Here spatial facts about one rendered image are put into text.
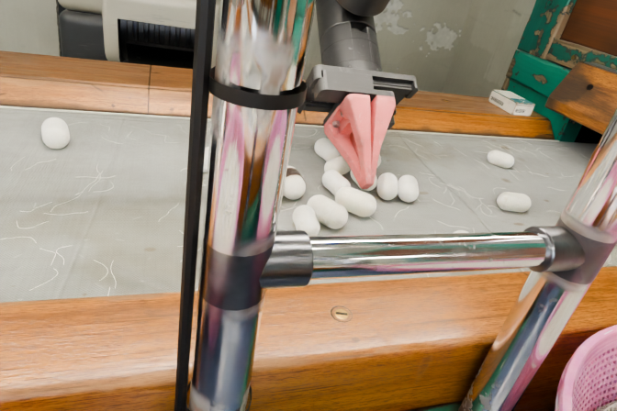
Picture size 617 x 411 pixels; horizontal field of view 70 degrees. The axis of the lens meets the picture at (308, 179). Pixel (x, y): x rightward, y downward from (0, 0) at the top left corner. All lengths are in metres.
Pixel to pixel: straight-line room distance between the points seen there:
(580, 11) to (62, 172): 0.72
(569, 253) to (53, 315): 0.23
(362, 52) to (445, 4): 2.31
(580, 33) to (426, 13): 1.93
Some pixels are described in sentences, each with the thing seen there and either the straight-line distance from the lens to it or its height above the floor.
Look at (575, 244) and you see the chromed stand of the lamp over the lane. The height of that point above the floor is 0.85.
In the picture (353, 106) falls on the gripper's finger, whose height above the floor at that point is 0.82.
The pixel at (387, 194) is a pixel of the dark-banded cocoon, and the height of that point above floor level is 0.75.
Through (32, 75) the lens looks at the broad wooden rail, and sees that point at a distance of 0.56.
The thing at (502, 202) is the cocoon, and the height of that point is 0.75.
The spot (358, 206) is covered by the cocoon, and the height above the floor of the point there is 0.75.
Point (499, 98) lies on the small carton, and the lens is 0.76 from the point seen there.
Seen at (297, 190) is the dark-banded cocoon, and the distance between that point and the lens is 0.37.
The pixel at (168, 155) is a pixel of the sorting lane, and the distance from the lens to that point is 0.44.
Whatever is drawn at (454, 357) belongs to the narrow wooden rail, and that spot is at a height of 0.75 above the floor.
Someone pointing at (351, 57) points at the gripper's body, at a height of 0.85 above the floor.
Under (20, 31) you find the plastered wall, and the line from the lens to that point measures 2.60.
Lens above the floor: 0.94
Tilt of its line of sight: 28 degrees down
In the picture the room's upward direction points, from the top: 11 degrees clockwise
